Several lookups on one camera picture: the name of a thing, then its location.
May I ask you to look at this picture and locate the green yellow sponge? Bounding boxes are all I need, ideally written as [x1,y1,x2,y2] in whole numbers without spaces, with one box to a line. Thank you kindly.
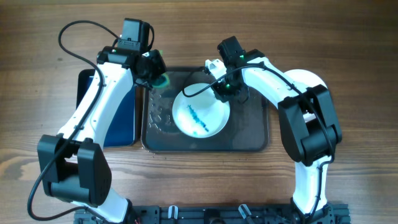
[151,73,170,88]

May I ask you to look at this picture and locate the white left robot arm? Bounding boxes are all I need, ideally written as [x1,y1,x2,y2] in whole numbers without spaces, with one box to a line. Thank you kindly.
[27,47,167,223]

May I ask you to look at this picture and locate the white plate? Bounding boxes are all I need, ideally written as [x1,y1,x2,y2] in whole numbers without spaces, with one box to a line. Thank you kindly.
[281,69,327,122]
[172,83,231,138]

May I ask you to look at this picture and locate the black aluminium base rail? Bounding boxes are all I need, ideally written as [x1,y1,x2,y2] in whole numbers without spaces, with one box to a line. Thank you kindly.
[73,203,351,224]

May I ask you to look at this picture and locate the black tub of blue water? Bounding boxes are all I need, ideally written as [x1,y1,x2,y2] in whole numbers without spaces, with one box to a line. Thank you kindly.
[76,69,137,147]

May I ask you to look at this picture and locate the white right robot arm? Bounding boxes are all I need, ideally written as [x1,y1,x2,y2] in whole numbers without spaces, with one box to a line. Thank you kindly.
[238,57,342,222]

